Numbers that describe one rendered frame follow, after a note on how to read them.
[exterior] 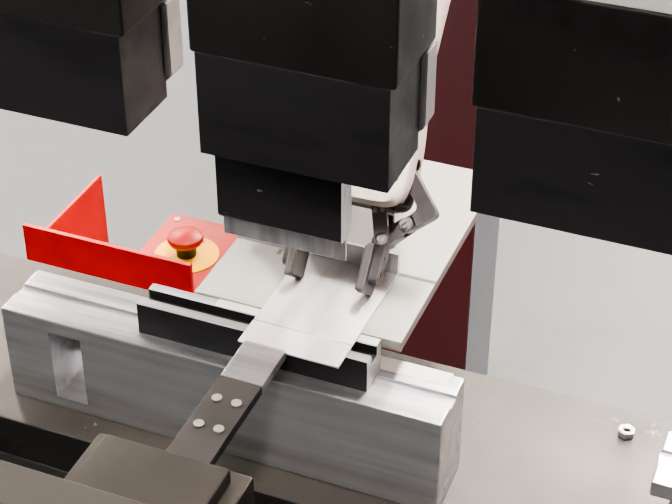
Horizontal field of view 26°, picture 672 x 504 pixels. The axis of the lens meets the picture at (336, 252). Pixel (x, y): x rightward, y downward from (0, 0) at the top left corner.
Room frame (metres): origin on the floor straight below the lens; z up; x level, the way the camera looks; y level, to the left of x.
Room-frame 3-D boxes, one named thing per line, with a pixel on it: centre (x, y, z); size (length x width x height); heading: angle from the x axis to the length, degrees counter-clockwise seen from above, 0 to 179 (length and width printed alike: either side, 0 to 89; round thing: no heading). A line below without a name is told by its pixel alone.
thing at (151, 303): (0.91, 0.06, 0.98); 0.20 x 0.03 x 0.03; 68
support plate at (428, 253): (1.04, -0.02, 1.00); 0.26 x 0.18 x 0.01; 158
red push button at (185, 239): (1.31, 0.17, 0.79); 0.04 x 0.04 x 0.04
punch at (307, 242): (0.90, 0.04, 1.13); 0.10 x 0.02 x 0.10; 68
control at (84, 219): (1.32, 0.21, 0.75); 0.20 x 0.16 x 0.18; 68
